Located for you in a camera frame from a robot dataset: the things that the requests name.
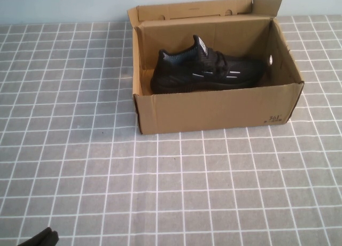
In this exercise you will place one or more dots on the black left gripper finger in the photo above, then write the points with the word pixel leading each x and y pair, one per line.
pixel 55 238
pixel 41 238

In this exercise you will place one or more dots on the black mesh sneaker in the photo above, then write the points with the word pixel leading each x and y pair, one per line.
pixel 200 77

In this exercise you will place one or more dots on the brown cardboard shoe box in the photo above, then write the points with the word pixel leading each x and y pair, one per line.
pixel 213 117

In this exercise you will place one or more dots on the grey checked tablecloth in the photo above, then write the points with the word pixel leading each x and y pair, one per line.
pixel 213 190

